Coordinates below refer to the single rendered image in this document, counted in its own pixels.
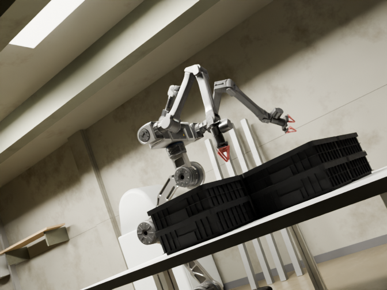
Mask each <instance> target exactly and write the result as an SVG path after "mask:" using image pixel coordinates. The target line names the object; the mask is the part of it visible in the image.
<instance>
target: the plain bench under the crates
mask: <svg viewBox="0 0 387 290"><path fill-rule="evenodd" d="M378 195H380V196H381V198H382V200H383V202H384V204H385V207H386V209H387V166H385V167H383V168H380V169H378V170H375V171H372V174H369V175H367V176H365V177H363V178H361V179H359V180H356V181H354V182H352V183H350V184H348V185H345V186H343V187H341V188H339V189H336V190H334V191H332V192H329V193H327V194H324V195H322V196H319V197H316V198H314V199H311V200H308V201H306V202H303V203H300V204H298V205H295V206H293V207H290V208H287V209H284V210H282V211H279V212H277V213H273V214H272V215H268V216H266V217H263V218H261V219H258V220H255V221H253V222H251V223H249V224H246V225H244V226H242V227H240V228H237V229H235V230H233V231H231V232H228V233H226V234H223V235H221V236H218V237H216V238H213V239H210V240H208V241H205V242H202V243H200V244H197V245H194V246H192V247H189V248H186V249H184V250H181V251H178V252H176V253H173V254H170V255H166V254H164V255H161V256H159V257H157V258H154V259H152V260H150V261H147V262H145V263H143V264H140V265H138V266H135V267H133V268H131V269H129V270H126V271H124V272H121V273H119V274H116V275H114V276H112V277H110V278H107V279H105V280H103V281H100V282H98V283H95V284H93V285H90V286H88V287H86V288H84V289H81V290H113V289H116V288H118V287H122V286H124V285H127V284H130V283H133V282H135V281H138V280H141V279H143V278H147V277H150V276H153V279H154V282H155V285H156V287H157V290H179V287H178V285H177V281H176V279H175V276H174V274H173V270H172V268H175V267H177V266H180V265H184V264H186V263H189V262H192V261H194V260H198V259H200V258H203V257H206V256H208V255H211V254H214V253H217V252H219V251H222V250H226V249H228V248H231V247H234V246H237V245H240V244H242V243H245V242H248V241H251V240H253V239H256V238H259V237H262V236H265V235H268V234H270V233H273V232H276V231H279V230H282V229H284V228H287V227H288V228H289V230H290V232H291V235H292V237H293V240H294V242H295V244H296V247H297V249H298V251H299V254H300V256H301V258H302V260H303V263H304V265H305V268H306V270H307V272H308V275H309V277H310V279H311V281H312V284H313V286H314V288H315V290H328V289H327V287H326V285H325V282H324V280H323V278H322V275H321V273H320V271H319V269H318V266H317V264H316V262H315V260H314V257H313V255H312V252H311V251H310V248H309V246H308V243H307V241H306V239H305V236H304V234H303V232H302V230H301V227H300V225H299V223H302V222H304V221H307V220H310V219H312V218H316V217H318V216H321V215H324V214H326V213H330V212H332V211H335V210H338V209H340V208H344V207H346V206H349V205H352V204H355V203H358V202H360V201H363V200H366V199H369V198H372V197H374V196H378Z"/></svg>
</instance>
